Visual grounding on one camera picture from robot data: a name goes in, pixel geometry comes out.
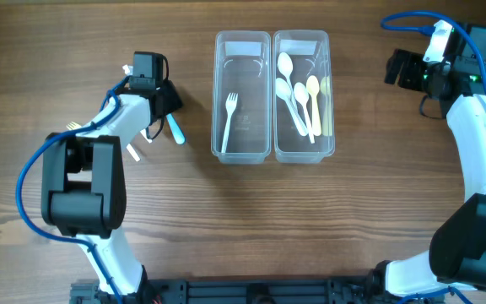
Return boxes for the left blue cable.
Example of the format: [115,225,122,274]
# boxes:
[14,74,132,304]

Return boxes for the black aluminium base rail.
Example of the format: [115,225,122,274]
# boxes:
[70,276,396,304]

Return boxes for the yellow plastic fork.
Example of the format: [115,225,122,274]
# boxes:
[67,122,82,130]

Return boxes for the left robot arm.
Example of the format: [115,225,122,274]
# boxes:
[40,52,182,303]

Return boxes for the right clear plastic container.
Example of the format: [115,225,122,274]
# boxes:
[273,30,335,163]

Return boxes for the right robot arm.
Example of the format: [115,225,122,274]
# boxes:
[364,15,486,303]

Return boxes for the white plastic spoon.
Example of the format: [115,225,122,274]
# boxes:
[294,82,315,144]
[275,78,308,137]
[277,52,297,108]

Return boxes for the left clear plastic container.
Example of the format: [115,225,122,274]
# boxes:
[211,30,272,165]

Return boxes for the white plastic fork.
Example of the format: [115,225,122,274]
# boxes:
[126,144,140,162]
[221,93,239,154]
[140,129,153,144]

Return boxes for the yellow plastic spoon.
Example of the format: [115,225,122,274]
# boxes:
[305,75,322,136]

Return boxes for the blue cable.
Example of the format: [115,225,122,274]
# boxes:
[380,10,486,304]
[14,74,132,304]

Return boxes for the right blue cable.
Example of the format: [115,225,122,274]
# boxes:
[380,10,486,304]

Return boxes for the clear plastic container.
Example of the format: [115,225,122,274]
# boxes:
[211,30,272,165]
[273,30,335,163]

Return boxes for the white fork, bluish handle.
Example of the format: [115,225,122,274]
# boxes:
[166,114,186,145]

